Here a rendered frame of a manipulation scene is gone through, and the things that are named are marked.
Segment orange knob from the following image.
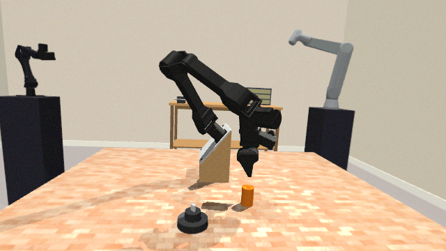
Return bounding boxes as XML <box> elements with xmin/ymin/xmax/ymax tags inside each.
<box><xmin>241</xmin><ymin>185</ymin><xmax>254</xmax><ymax>207</ymax></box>

